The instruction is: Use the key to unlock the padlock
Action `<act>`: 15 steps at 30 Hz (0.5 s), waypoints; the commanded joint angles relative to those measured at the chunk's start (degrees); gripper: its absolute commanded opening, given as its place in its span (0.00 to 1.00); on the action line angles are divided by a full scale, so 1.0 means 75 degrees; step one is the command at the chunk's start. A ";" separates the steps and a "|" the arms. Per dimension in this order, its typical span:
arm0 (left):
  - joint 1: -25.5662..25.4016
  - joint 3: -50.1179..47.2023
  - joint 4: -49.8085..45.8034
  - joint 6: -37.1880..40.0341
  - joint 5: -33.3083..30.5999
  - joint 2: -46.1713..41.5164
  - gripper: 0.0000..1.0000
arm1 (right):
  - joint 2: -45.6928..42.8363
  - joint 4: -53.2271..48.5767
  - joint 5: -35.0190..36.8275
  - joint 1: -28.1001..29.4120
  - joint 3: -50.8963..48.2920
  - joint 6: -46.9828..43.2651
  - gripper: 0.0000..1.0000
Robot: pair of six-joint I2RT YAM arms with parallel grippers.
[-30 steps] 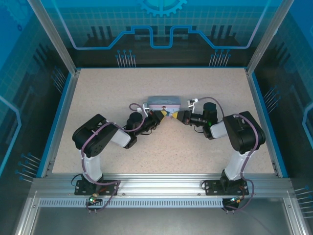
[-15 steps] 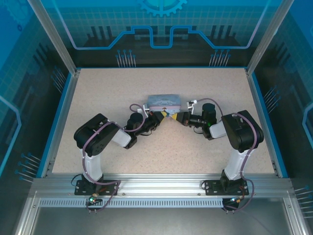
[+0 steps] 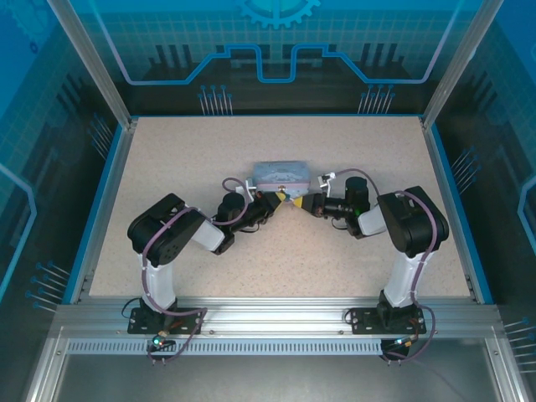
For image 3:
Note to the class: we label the blue printed back panel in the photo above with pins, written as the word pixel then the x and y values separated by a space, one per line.
pixel 268 50

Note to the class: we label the light blue plastic pouch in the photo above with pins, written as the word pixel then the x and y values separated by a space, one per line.
pixel 280 173

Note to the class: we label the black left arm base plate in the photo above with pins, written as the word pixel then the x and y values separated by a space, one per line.
pixel 188 320

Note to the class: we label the aluminium frame post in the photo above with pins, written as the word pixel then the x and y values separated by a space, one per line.
pixel 456 63
pixel 92 63

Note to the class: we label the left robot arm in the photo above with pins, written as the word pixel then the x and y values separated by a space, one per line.
pixel 167 234

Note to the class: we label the aluminium right frame post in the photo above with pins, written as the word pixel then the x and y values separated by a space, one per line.
pixel 456 63

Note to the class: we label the aluminium front frame rail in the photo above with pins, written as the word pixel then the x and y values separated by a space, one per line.
pixel 276 314

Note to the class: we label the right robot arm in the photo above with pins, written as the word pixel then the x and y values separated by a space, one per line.
pixel 412 222

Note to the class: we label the aluminium left side rail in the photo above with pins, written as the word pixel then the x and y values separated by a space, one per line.
pixel 102 209

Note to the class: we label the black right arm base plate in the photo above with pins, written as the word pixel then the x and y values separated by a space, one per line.
pixel 364 320

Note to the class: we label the aluminium right side rail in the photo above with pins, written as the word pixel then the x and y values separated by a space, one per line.
pixel 456 209

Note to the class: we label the aluminium left frame post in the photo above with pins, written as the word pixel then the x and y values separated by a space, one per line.
pixel 92 63

